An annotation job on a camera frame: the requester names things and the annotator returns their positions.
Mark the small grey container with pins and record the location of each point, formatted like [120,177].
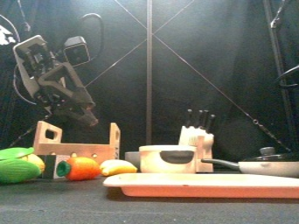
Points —
[132,158]

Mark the toy corn with green husk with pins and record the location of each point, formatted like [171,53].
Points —
[17,170]

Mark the small toy picture cube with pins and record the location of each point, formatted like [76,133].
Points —
[53,166]

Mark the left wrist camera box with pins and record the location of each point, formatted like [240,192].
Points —
[76,53]

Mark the white toy knife block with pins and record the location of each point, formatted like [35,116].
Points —
[204,151]

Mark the grey toy frying pan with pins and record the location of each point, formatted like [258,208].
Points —
[268,169]

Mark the white toy pot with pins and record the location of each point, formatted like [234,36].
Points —
[166,164]

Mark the black pan lid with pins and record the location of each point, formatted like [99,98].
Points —
[272,157]

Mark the yellow toy banana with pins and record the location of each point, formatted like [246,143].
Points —
[119,167]

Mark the grey vertical frame post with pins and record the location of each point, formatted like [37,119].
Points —
[148,73]

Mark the dark slanted frame post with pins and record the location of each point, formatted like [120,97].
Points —
[278,67]

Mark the wooden toy toolbox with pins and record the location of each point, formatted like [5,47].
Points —
[85,151]

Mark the pink plastic tray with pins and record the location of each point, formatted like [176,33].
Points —
[202,183]

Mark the orange toy carrot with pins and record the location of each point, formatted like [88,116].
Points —
[81,168]

